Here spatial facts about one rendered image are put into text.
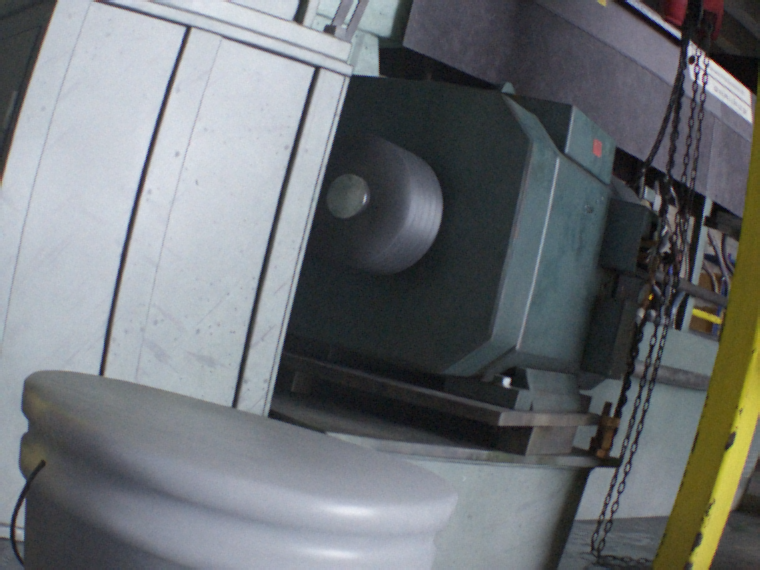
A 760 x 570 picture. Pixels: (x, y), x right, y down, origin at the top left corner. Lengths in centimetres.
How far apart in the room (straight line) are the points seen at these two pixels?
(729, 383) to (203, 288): 95
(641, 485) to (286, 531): 277
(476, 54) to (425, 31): 16
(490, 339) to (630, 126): 146
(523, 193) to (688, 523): 71
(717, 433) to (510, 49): 119
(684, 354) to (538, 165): 168
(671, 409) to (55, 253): 227
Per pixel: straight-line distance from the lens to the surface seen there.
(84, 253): 151
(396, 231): 167
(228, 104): 160
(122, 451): 60
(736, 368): 198
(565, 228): 190
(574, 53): 289
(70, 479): 64
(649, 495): 340
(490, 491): 193
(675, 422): 340
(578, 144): 191
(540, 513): 206
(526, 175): 173
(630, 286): 229
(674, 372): 316
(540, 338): 189
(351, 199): 171
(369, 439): 166
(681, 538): 201
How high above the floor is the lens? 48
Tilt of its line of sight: 1 degrees up
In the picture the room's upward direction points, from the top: 14 degrees clockwise
